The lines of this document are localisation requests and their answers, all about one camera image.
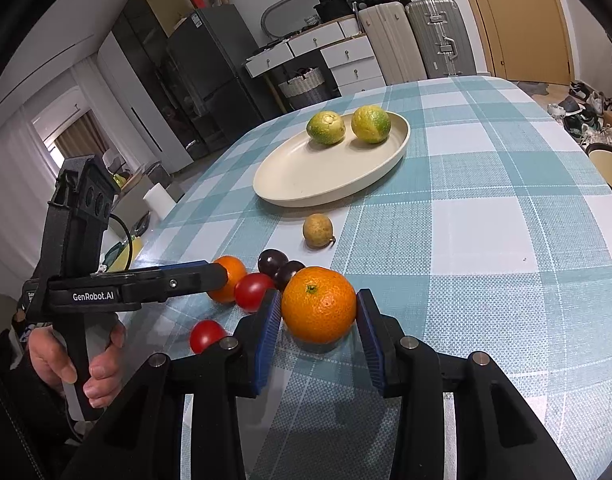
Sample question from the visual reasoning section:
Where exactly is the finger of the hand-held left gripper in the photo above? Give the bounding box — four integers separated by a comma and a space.
118, 261, 247, 307
91, 259, 210, 278

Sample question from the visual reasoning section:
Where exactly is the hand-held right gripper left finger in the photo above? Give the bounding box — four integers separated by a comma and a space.
61, 287, 283, 480

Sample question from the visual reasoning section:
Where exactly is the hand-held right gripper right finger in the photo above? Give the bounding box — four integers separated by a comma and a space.
355, 288, 577, 480

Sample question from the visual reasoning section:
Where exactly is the small orange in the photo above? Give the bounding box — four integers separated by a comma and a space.
207, 255, 248, 304

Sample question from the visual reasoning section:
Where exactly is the red tomato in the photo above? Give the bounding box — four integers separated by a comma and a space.
234, 272, 277, 313
189, 320, 228, 355

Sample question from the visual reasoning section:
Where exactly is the large orange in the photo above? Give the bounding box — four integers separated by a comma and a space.
281, 266, 358, 345

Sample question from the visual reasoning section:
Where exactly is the dark purple plum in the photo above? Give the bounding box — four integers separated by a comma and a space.
274, 260, 307, 292
257, 248, 290, 277

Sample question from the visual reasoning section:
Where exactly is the tan round fruit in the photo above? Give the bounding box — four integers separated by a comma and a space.
302, 213, 336, 250

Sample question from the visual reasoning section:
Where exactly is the cream oval plate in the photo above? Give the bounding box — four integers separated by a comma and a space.
252, 110, 411, 208

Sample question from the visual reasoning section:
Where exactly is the person's left hand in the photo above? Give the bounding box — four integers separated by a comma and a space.
28, 317, 127, 409

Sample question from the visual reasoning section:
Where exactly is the yellow cloth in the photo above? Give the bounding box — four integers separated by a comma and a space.
106, 237, 145, 274

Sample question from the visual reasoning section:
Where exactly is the white paper towel roll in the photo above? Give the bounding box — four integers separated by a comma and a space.
143, 182, 178, 221

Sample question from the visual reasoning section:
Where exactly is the brown curtain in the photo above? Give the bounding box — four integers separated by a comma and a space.
53, 110, 110, 161

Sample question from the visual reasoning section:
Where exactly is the white tall cabinet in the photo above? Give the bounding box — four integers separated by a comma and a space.
97, 32, 195, 174

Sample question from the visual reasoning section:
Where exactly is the white air conditioner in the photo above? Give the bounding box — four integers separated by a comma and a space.
0, 85, 92, 133

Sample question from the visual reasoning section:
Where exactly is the teal checked tablecloth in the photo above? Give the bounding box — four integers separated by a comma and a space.
103, 75, 612, 480

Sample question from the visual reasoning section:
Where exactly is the green-yellow citrus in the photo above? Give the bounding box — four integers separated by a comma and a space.
351, 105, 392, 145
306, 111, 347, 146

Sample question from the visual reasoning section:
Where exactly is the grey refrigerator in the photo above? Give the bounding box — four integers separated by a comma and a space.
165, 4, 274, 148

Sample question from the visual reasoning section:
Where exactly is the woven laundry basket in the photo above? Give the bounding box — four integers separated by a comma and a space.
277, 66, 330, 110

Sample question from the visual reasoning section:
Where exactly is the white drawer dresser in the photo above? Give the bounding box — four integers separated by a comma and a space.
244, 12, 387, 99

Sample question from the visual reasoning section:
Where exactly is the oval mirror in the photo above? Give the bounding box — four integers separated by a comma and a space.
260, 0, 320, 40

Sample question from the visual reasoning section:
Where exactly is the cream bowl with dark rim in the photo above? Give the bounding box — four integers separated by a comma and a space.
585, 142, 612, 204

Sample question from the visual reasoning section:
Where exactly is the beige suitcase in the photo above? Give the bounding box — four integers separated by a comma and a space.
357, 1, 429, 86

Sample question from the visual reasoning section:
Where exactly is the silver suitcase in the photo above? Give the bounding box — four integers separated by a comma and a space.
405, 0, 478, 80

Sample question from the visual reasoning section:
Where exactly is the pile of shoes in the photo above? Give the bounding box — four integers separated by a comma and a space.
546, 80, 612, 149

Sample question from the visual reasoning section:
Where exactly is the wooden door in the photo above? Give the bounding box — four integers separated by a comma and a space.
451, 0, 573, 86

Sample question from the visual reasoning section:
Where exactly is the black cable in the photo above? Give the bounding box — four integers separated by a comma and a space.
108, 212, 135, 274

